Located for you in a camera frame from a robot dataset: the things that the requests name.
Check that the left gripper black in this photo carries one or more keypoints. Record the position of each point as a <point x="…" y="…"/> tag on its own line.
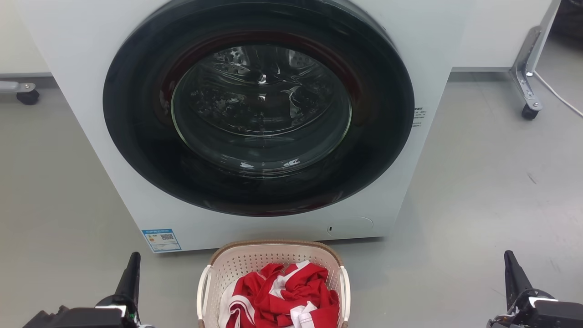
<point x="86" y="319"/>

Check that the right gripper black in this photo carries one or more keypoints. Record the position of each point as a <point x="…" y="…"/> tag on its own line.
<point x="551" y="314"/>

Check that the cream perforated laundry basket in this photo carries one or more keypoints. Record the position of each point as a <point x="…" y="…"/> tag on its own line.
<point x="259" y="259"/>

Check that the blue energy label sticker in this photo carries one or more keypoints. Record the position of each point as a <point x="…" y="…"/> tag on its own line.
<point x="161" y="240"/>

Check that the red and white garment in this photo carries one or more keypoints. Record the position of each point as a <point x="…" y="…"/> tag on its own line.
<point x="291" y="296"/>

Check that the white front-load washing machine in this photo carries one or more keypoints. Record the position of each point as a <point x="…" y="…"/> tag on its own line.
<point x="68" y="91"/>

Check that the black round washer door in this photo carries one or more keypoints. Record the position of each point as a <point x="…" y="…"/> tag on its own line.
<point x="259" y="118"/>

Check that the short metal foot with caster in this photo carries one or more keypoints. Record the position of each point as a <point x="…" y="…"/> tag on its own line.
<point x="26" y="94"/>

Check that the tall metal leg with caster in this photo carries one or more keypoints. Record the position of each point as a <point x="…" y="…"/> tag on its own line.
<point x="526" y="64"/>

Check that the white partition board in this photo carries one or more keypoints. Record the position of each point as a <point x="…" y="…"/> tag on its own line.
<point x="18" y="43"/>
<point x="501" y="34"/>

